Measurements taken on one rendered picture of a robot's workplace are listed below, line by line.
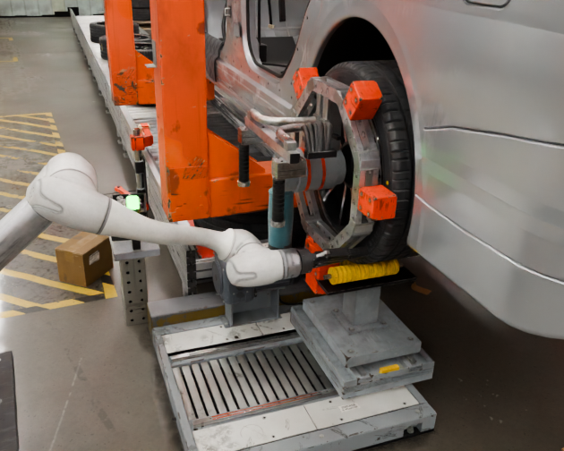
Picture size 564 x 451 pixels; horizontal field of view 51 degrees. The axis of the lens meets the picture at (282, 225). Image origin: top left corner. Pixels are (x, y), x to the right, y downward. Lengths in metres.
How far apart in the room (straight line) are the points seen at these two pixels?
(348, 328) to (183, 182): 0.82
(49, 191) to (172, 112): 0.77
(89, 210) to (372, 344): 1.12
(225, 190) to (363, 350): 0.80
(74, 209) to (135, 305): 1.15
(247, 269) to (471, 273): 0.61
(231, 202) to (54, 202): 0.97
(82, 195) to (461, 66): 0.95
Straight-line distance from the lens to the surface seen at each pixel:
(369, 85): 1.72
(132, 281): 2.57
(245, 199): 2.37
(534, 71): 1.28
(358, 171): 1.70
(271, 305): 2.57
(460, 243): 1.49
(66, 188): 1.56
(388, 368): 2.16
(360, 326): 2.25
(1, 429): 1.85
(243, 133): 1.97
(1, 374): 2.04
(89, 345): 2.60
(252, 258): 1.71
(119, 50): 4.09
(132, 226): 1.59
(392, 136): 1.70
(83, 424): 2.24
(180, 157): 2.25
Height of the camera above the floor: 1.49
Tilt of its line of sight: 25 degrees down
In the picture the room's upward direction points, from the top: 2 degrees clockwise
